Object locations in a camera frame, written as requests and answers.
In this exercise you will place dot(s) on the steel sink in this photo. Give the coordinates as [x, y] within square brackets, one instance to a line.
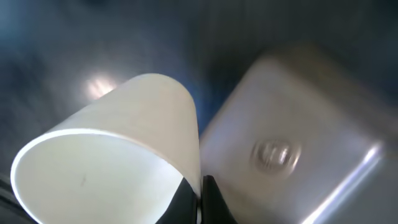
[280, 109]

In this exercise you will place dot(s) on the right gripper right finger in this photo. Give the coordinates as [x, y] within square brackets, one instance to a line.
[214, 208]

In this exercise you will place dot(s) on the white cup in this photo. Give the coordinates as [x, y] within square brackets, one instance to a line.
[93, 174]

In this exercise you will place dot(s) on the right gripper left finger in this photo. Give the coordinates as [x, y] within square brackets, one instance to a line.
[183, 208]

